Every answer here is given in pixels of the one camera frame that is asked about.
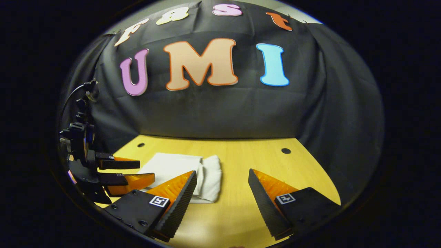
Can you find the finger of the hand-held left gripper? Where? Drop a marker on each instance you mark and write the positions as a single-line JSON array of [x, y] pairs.
[[131, 182], [117, 163]]

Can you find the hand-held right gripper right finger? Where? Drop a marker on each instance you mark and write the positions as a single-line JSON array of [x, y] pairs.
[[265, 203]]

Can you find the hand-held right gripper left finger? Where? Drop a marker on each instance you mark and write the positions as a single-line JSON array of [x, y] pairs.
[[181, 205]]

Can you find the cream white jeans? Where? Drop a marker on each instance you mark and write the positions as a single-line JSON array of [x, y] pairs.
[[172, 165]]

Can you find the black backdrop cloth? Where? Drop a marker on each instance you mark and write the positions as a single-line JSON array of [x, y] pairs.
[[224, 110]]

